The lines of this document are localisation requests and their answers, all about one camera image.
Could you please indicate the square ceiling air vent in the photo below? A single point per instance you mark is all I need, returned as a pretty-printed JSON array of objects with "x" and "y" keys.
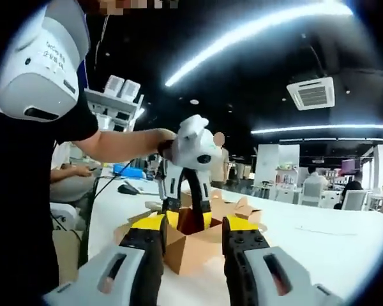
[{"x": 311, "y": 94}]

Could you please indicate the blue box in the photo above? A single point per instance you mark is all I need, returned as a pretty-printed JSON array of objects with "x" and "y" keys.
[{"x": 131, "y": 172}]

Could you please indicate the straight ceiling light strip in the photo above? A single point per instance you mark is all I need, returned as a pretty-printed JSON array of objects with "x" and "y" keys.
[{"x": 322, "y": 128}]

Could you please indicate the long curved ceiling light strip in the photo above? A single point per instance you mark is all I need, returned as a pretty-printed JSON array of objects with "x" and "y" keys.
[{"x": 242, "y": 35}]

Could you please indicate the purple sign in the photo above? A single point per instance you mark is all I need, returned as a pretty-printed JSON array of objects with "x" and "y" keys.
[{"x": 350, "y": 165}]

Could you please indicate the white storage bin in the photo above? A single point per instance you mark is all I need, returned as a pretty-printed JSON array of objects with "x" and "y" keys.
[
  {"x": 114, "y": 85},
  {"x": 130, "y": 90}
]

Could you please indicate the white metal shelf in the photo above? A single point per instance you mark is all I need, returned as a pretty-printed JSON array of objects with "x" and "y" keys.
[{"x": 115, "y": 108}]

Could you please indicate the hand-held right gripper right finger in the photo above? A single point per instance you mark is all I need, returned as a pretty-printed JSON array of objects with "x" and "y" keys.
[{"x": 261, "y": 277}]

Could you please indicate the round ceiling fixture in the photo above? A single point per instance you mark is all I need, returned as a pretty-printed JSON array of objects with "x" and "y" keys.
[{"x": 194, "y": 102}]

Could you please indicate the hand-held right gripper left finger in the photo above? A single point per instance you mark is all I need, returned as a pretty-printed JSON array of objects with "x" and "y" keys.
[{"x": 121, "y": 274}]

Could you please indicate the person operator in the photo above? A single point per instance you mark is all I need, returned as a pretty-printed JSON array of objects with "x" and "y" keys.
[{"x": 19, "y": 191}]

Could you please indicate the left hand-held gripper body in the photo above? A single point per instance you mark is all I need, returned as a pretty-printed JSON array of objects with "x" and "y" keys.
[{"x": 194, "y": 146}]

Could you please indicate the display shelf with goods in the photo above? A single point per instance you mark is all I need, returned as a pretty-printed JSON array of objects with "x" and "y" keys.
[{"x": 287, "y": 175}]

